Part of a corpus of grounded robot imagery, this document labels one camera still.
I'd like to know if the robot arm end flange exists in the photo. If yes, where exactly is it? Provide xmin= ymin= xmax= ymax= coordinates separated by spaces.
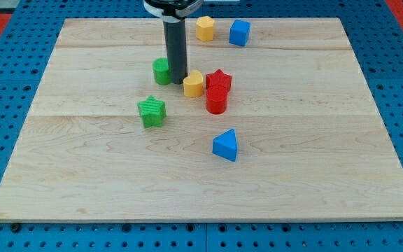
xmin=143 ymin=0 xmax=204 ymax=23

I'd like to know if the blue cube block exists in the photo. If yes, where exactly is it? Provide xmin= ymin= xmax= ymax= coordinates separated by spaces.
xmin=229 ymin=20 xmax=251 ymax=47

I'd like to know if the red star block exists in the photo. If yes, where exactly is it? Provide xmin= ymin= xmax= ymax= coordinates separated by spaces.
xmin=206 ymin=69 xmax=232 ymax=92

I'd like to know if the green cylinder block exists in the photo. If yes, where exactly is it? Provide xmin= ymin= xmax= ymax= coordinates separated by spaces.
xmin=152 ymin=57 xmax=171 ymax=85

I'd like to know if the blue triangle block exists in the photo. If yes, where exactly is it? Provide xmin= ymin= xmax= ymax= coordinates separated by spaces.
xmin=212 ymin=129 xmax=238 ymax=162

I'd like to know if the red cylinder block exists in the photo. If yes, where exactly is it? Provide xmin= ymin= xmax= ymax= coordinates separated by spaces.
xmin=206 ymin=85 xmax=228 ymax=114

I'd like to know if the green star block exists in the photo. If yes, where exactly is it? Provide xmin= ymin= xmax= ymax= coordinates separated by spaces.
xmin=137 ymin=95 xmax=167 ymax=128

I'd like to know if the yellow heart block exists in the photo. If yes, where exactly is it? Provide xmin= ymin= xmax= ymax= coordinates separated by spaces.
xmin=183 ymin=69 xmax=204 ymax=98

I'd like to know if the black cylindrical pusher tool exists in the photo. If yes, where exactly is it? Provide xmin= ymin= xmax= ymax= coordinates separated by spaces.
xmin=163 ymin=20 xmax=188 ymax=84

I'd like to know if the wooden board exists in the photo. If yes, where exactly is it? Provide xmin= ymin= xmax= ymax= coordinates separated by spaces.
xmin=0 ymin=17 xmax=403 ymax=223

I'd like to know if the yellow hexagon block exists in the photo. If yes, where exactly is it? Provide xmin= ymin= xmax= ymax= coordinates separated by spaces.
xmin=196 ymin=16 xmax=215 ymax=41

